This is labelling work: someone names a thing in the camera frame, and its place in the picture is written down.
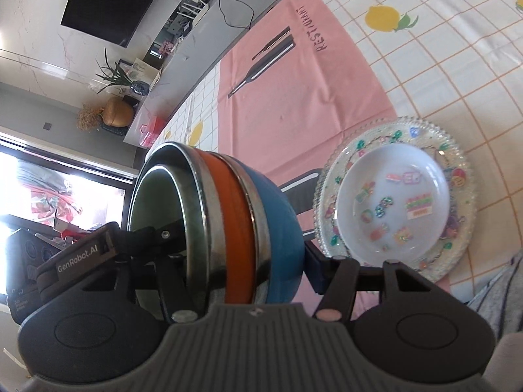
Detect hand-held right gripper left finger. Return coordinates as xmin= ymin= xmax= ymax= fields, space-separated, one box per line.
xmin=84 ymin=255 xmax=201 ymax=322

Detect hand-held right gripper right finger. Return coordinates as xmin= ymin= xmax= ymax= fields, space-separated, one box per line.
xmin=304 ymin=242 xmax=446 ymax=322

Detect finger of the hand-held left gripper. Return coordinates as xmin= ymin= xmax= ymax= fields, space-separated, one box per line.
xmin=123 ymin=216 xmax=194 ymax=260

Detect blue steel-lined bowl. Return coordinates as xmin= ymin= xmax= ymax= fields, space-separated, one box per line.
xmin=223 ymin=155 xmax=305 ymax=306

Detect orange steel-lined bowl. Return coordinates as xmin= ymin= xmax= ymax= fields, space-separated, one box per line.
xmin=135 ymin=142 xmax=272 ymax=307

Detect small white sticker plate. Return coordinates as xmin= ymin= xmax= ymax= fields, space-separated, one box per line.
xmin=337 ymin=143 xmax=452 ymax=256

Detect clear glass plate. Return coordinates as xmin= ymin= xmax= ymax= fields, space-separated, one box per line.
xmin=312 ymin=116 xmax=479 ymax=282

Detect black speaker box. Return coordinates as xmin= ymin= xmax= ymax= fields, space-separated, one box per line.
xmin=6 ymin=229 xmax=56 ymax=307

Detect pink storage box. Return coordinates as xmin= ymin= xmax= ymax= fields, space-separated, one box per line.
xmin=139 ymin=116 xmax=168 ymax=148

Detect brown round vase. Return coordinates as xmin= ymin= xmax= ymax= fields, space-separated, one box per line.
xmin=102 ymin=97 xmax=133 ymax=127

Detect dried yellow flowers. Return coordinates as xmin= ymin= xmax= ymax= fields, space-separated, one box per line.
xmin=76 ymin=104 xmax=105 ymax=133

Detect plant in blue vase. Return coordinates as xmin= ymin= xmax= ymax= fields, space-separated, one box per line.
xmin=96 ymin=47 xmax=150 ymax=99

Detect sketch picture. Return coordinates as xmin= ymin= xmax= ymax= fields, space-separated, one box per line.
xmin=127 ymin=59 xmax=160 ymax=86

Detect pink printed table cloth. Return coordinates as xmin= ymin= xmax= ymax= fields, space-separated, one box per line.
xmin=216 ymin=0 xmax=397 ymax=307

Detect person's grey striped clothing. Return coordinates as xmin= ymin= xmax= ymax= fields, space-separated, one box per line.
xmin=466 ymin=249 xmax=523 ymax=329

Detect white wifi router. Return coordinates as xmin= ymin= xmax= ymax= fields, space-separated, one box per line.
xmin=180 ymin=0 xmax=205 ymax=21

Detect black television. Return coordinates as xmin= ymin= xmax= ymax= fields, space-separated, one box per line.
xmin=60 ymin=0 xmax=180 ymax=47

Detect black power cable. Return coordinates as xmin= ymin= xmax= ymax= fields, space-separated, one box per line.
xmin=216 ymin=0 xmax=256 ymax=29

